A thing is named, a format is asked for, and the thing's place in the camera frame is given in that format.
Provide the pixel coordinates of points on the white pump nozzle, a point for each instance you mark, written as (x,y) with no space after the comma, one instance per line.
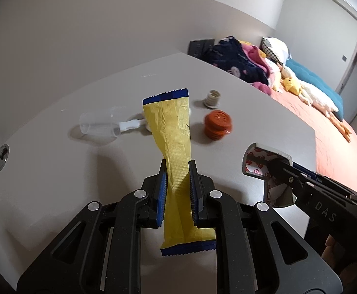
(129,125)

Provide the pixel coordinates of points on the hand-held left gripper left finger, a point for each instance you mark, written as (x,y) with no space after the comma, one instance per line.
(161,197)

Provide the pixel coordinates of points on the yellow snack packet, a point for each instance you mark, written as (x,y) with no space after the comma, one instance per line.
(172,134)

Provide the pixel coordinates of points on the bed with orange sheet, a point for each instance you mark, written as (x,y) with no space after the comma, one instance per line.
(334,147)

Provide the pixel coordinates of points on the pale yellow plush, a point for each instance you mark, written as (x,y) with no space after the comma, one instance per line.
(277,81)

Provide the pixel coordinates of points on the yellow garment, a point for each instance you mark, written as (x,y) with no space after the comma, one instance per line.
(256,50)

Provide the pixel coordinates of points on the yellow duck plush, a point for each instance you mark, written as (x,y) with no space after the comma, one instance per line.
(292,85)

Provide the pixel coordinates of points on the teal cushion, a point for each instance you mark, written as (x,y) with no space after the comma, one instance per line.
(316,84)

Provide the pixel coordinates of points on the clear plastic cup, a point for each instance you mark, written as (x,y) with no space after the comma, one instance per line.
(96,124)

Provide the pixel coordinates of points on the pink fleece garment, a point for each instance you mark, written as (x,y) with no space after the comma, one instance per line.
(259,67)

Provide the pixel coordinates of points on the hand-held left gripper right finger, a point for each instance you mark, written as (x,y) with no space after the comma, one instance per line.
(194,197)

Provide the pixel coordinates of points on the orange ribbed plastic lid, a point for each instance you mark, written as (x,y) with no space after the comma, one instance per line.
(218,124)

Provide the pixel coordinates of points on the grey plastic cap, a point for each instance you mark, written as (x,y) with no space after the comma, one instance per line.
(212,98)

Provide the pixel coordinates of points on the black wall socket panel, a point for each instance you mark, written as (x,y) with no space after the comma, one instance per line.
(200,47)

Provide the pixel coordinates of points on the metal desk grommet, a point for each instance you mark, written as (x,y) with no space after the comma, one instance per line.
(1,157)

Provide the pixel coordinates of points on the white goose plush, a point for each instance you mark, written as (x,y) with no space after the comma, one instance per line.
(314,98)

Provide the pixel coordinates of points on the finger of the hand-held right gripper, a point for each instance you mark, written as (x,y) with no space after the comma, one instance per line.
(284,171)
(307,170)

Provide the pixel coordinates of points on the white checked pillow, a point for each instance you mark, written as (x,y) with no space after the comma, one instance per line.
(276,49)

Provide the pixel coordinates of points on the person's right hand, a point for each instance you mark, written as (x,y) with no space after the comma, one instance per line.
(333,251)

